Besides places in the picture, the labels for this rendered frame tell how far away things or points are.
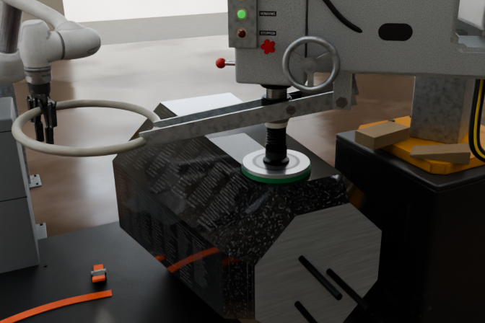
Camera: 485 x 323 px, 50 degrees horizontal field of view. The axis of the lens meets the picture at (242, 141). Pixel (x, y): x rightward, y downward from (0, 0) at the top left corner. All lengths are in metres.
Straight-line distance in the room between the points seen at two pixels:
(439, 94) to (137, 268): 1.63
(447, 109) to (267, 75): 0.90
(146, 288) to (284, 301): 1.07
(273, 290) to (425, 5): 0.89
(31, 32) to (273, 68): 0.86
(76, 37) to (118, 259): 1.28
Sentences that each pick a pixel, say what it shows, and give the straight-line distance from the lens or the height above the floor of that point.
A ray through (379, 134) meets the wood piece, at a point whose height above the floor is 0.83.
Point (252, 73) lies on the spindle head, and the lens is 1.45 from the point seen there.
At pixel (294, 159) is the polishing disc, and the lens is 1.65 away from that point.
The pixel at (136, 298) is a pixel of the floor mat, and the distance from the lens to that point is 2.51.
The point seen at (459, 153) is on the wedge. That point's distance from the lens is 1.97.
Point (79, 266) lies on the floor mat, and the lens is 2.80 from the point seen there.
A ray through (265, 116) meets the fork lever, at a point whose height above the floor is 1.04.
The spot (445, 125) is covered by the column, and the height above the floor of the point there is 0.85.
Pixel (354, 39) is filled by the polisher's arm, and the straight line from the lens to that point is 1.40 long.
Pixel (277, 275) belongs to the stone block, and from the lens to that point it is 1.57.
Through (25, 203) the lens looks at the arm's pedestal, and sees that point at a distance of 2.72.
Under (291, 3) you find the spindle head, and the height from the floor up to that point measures 1.37.
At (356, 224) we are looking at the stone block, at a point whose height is 0.71.
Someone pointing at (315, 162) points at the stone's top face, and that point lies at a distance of 1.70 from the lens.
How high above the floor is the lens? 1.52
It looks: 21 degrees down
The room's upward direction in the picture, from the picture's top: 1 degrees counter-clockwise
